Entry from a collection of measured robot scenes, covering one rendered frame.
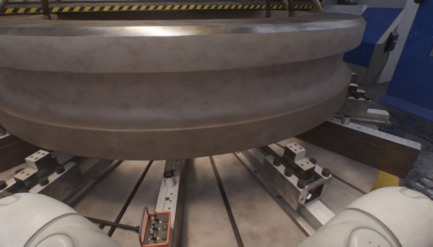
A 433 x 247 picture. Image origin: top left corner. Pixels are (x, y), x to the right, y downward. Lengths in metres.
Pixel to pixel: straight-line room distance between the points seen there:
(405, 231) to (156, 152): 1.39
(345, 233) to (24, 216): 0.56
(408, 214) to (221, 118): 1.22
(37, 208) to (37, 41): 1.24
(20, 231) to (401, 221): 0.67
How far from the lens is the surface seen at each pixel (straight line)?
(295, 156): 1.83
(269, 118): 1.65
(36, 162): 2.14
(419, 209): 0.58
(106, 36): 1.38
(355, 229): 0.44
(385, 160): 2.84
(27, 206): 0.56
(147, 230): 1.36
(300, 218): 2.01
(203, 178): 2.25
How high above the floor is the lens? 1.89
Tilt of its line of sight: 27 degrees down
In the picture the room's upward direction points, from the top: straight up
